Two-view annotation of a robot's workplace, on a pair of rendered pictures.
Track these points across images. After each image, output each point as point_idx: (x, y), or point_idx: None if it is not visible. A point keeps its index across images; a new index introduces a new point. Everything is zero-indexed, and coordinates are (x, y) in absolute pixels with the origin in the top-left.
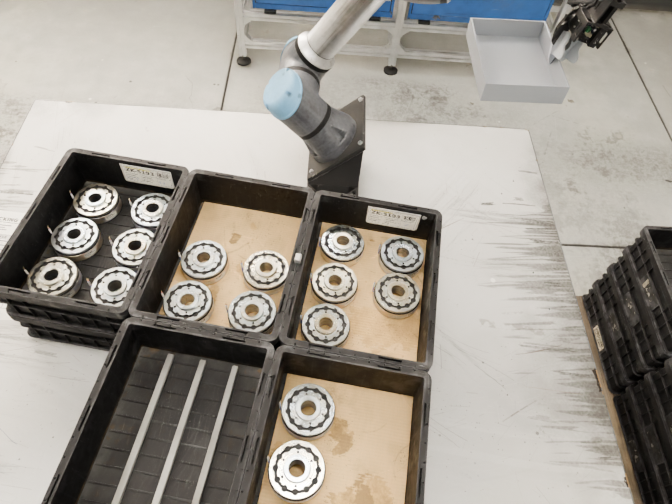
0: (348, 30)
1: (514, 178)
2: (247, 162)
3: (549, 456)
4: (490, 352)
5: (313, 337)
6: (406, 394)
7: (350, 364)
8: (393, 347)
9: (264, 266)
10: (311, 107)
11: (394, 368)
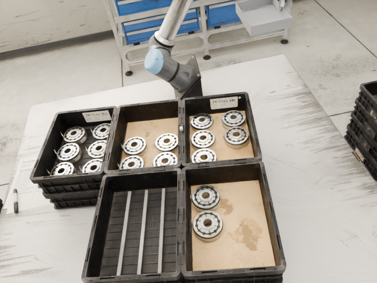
0: (177, 22)
1: (283, 77)
2: None
3: (341, 197)
4: (294, 158)
5: None
6: (254, 179)
7: (220, 167)
8: None
9: (165, 141)
10: (169, 63)
11: (243, 163)
